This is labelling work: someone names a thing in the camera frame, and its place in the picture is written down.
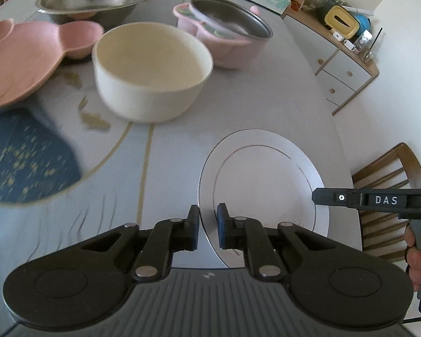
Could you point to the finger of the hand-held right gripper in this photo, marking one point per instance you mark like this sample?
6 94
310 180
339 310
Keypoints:
331 197

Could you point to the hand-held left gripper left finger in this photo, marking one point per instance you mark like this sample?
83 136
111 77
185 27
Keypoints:
195 230

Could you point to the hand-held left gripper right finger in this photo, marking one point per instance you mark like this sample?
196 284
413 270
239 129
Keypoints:
221 230

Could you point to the white plate with gold rim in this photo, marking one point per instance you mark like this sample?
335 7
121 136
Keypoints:
263 172

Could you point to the cream round bowl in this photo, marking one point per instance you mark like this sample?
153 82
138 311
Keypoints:
151 63

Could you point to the pink bowl with steel insert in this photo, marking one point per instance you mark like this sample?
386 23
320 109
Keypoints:
228 38

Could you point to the pink mouse-shaped plate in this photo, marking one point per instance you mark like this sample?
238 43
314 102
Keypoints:
17 59

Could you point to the person's right hand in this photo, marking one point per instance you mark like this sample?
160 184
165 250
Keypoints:
416 265

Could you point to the wooden slatted chair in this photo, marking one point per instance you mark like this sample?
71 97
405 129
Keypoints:
389 168

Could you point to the white and wood sideboard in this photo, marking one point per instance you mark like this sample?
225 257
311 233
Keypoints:
340 70

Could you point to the small white charger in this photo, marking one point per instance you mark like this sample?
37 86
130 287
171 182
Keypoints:
349 45
336 35

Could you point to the glass cup with sticks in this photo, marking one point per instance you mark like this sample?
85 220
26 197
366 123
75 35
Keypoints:
366 47

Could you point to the blue globe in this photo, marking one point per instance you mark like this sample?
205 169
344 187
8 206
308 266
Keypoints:
364 24

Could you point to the yellow tissue holder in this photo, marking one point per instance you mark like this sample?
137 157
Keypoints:
340 21

